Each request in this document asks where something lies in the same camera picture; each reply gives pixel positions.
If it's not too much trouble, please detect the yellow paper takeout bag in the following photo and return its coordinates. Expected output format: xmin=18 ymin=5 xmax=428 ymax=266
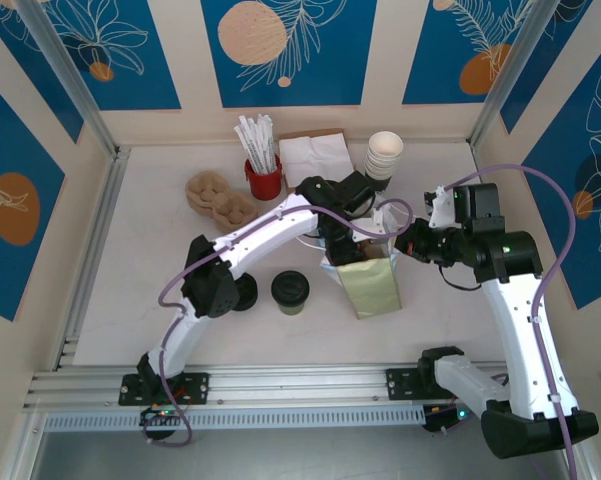
xmin=319 ymin=204 xmax=404 ymax=321

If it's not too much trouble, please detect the stack of paper cups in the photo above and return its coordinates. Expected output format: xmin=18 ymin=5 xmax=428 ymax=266
xmin=363 ymin=130 xmax=405 ymax=194

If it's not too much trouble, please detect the black coffee cup lid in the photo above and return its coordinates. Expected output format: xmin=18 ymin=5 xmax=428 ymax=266
xmin=271 ymin=269 xmax=311 ymax=306

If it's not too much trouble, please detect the olive green paper cup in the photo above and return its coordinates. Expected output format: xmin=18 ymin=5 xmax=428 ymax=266
xmin=275 ymin=299 xmax=307 ymax=318

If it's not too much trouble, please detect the white paper napkin stack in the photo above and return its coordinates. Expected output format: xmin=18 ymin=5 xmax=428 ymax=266
xmin=278 ymin=132 xmax=354 ymax=189

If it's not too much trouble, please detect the red straw holder cup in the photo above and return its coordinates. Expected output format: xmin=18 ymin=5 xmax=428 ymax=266
xmin=243 ymin=153 xmax=284 ymax=201

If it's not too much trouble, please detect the paper wrapped straw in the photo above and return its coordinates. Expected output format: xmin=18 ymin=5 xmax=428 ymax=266
xmin=233 ymin=124 xmax=259 ymax=175
xmin=247 ymin=119 xmax=267 ymax=175
xmin=236 ymin=114 xmax=261 ymax=175
xmin=257 ymin=113 xmax=274 ymax=174

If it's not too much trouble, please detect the brown pulp cup carrier stack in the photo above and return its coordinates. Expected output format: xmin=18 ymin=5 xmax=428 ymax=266
xmin=184 ymin=171 xmax=259 ymax=234

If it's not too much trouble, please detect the stack of black lids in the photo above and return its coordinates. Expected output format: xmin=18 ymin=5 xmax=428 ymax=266
xmin=232 ymin=273 xmax=259 ymax=312

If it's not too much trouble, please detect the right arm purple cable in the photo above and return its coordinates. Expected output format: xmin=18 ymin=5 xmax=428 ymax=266
xmin=442 ymin=163 xmax=579 ymax=480

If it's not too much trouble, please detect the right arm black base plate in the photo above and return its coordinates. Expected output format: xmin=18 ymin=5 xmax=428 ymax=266
xmin=385 ymin=367 xmax=479 ymax=402

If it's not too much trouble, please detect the aluminium mounting rail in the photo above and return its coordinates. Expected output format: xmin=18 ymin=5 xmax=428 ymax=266
xmin=22 ymin=360 xmax=574 ymax=410

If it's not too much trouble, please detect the aluminium frame post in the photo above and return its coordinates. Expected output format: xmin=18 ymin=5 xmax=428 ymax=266
xmin=469 ymin=0 xmax=581 ymax=149
xmin=17 ymin=0 xmax=131 ymax=161

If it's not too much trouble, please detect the slotted grey cable duct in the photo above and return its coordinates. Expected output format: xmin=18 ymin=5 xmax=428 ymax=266
xmin=42 ymin=405 xmax=427 ymax=433

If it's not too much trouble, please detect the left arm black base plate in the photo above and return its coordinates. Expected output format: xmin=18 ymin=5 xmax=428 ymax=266
xmin=118 ymin=372 xmax=211 ymax=407

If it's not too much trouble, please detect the aluminium side rail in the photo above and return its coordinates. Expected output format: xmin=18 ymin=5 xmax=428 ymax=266
xmin=54 ymin=147 xmax=131 ymax=371

